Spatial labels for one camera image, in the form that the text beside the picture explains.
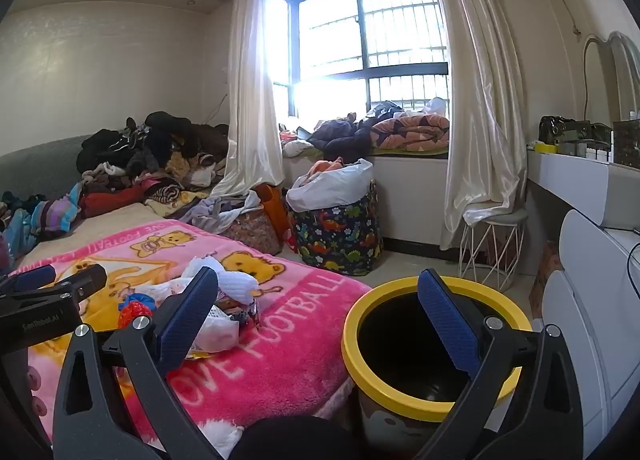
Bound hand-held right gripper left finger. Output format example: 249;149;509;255
52;266;221;460

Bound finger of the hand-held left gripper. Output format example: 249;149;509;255
47;263;108;308
0;265;57;295

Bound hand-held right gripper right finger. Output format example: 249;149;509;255
417;268;598;460

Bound white plastic wrapper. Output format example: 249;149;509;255
187;307;242;357

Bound red mesh ball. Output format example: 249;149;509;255
118;302;153;328

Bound purple candy wrapper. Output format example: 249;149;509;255
234;300;264;330

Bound yellow rimmed trash bin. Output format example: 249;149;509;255
341;276;533;460

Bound person's left hand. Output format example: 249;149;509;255
26;365;50;418

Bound blue cloth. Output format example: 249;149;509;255
0;209;40;262

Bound beige mattress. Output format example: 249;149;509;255
10;202;193;271

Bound purple striped cloth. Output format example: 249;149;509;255
30;184;83;241

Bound pink bear printed blanket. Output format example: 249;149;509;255
7;220;373;460

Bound orange patterned box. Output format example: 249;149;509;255
529;240;562;312

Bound woven basket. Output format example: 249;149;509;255
220;205;283;256

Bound grey bed headboard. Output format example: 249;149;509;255
0;135;96;202

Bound grey clothes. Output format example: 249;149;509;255
180;191;262;233

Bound dinosaur print fabric basket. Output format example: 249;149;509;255
287;180;383;277

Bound orange bag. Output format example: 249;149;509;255
257;184;292;242

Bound pile of dark clothes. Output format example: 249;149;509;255
75;111;231;218

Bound white drawer cabinet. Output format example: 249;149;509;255
542;210;640;446

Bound green mat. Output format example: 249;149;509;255
367;147;449;159

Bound large white plastic bag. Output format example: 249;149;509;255
286;158;375;213

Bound orange patterned quilt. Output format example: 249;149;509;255
370;114;450;153

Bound white vanity desk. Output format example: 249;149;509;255
526;147;640;231

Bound orange cloth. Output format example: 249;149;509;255
306;158;346;179

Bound white cloth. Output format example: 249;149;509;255
282;140;317;159

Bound dark jacket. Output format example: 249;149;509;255
306;117;381;162

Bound dark green handbag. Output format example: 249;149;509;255
539;116;613;147

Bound cream curtain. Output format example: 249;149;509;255
422;0;531;241
207;0;301;198

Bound dark box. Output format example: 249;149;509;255
612;120;640;164

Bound barred window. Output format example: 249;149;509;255
270;0;451;122

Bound white framed mirror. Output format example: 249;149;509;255
582;31;640;123

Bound white wire stool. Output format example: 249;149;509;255
459;208;529;291

